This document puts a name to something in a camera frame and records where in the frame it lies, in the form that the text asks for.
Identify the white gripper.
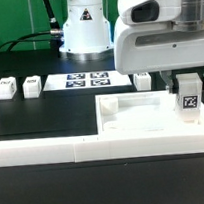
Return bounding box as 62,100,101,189
114,19,204,94

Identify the white square table top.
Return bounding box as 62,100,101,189
93,86,204,136

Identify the white sheet with markers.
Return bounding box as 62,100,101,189
44,71,132,91

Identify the white U-shaped obstacle fence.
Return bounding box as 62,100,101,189
0,106,204,167

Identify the black cable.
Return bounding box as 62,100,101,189
0,0,66,54

